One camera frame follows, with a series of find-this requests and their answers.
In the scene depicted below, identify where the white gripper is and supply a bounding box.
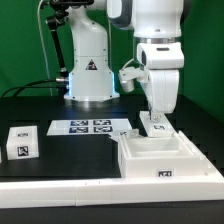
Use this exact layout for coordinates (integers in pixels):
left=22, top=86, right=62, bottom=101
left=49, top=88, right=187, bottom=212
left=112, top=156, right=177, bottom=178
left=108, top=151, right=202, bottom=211
left=137, top=67, right=179, bottom=121

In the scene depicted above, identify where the white cabinet door with tag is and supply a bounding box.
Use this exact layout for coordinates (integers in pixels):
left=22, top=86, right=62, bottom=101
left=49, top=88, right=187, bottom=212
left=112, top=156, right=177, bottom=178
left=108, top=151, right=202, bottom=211
left=140, top=111, right=175, bottom=138

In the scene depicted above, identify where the white cabinet body box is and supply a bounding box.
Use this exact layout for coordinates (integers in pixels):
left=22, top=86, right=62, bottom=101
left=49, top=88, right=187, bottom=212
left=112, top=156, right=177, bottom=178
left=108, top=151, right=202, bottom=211
left=110, top=129, right=208, bottom=178

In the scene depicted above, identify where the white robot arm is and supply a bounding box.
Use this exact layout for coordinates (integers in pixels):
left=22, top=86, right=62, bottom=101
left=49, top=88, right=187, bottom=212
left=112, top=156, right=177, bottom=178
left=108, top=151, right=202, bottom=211
left=49, top=0, right=185, bottom=114

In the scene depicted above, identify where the white cabinet top block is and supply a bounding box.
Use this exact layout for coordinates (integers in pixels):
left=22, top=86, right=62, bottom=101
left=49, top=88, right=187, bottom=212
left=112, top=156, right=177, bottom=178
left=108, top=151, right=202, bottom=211
left=6, top=126, right=39, bottom=160

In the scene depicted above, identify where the white base tag plate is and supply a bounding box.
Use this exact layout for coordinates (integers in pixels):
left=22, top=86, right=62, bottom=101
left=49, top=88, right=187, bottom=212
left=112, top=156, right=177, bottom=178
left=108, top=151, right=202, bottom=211
left=47, top=118, right=132, bottom=136

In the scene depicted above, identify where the white L-shaped obstacle fence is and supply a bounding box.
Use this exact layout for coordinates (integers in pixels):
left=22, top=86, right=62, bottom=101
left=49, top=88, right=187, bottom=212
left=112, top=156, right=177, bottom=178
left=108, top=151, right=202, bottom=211
left=0, top=129, right=224, bottom=210

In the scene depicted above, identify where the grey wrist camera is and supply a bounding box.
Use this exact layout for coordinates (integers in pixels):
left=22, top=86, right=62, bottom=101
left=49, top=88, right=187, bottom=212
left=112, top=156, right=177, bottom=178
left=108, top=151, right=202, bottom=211
left=118, top=67, right=145, bottom=92

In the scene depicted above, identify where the black cable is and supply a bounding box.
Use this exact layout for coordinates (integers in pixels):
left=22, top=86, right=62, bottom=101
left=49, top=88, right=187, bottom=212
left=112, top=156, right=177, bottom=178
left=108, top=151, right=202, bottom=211
left=0, top=78, right=69, bottom=98

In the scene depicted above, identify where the black camera stand pole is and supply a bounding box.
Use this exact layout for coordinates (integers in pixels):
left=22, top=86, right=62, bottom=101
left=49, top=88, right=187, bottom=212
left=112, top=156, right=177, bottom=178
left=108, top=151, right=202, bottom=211
left=46, top=0, right=69, bottom=96

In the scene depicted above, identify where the white cable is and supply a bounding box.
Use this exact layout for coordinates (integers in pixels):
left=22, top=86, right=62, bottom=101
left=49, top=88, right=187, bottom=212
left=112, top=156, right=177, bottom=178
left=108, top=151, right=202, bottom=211
left=37, top=0, right=54, bottom=97

